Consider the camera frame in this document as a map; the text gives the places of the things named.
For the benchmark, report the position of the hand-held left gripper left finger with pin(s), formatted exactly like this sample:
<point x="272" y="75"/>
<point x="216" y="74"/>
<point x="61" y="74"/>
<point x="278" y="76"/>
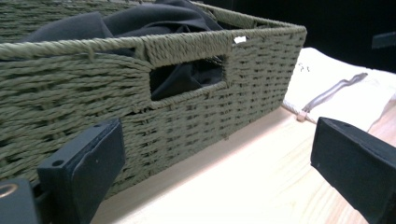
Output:
<point x="84" y="174"/>

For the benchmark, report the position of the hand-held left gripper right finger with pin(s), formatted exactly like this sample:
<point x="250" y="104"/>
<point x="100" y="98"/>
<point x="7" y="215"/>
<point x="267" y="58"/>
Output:
<point x="358" y="165"/>

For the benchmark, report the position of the white mesh laundry bag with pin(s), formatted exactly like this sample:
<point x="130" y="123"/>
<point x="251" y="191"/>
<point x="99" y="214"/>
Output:
<point x="358" y="102"/>

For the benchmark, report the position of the dark cloth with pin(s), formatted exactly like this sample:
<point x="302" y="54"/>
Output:
<point x="155" y="18"/>

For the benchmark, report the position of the small white basket tag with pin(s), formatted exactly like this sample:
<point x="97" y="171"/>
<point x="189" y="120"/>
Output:
<point x="240" y="39"/>

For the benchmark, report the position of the dark background object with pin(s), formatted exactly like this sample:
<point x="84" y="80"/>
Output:
<point x="384" y="40"/>

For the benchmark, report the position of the green woven basket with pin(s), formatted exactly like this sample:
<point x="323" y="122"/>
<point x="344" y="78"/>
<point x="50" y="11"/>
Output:
<point x="77" y="93"/>

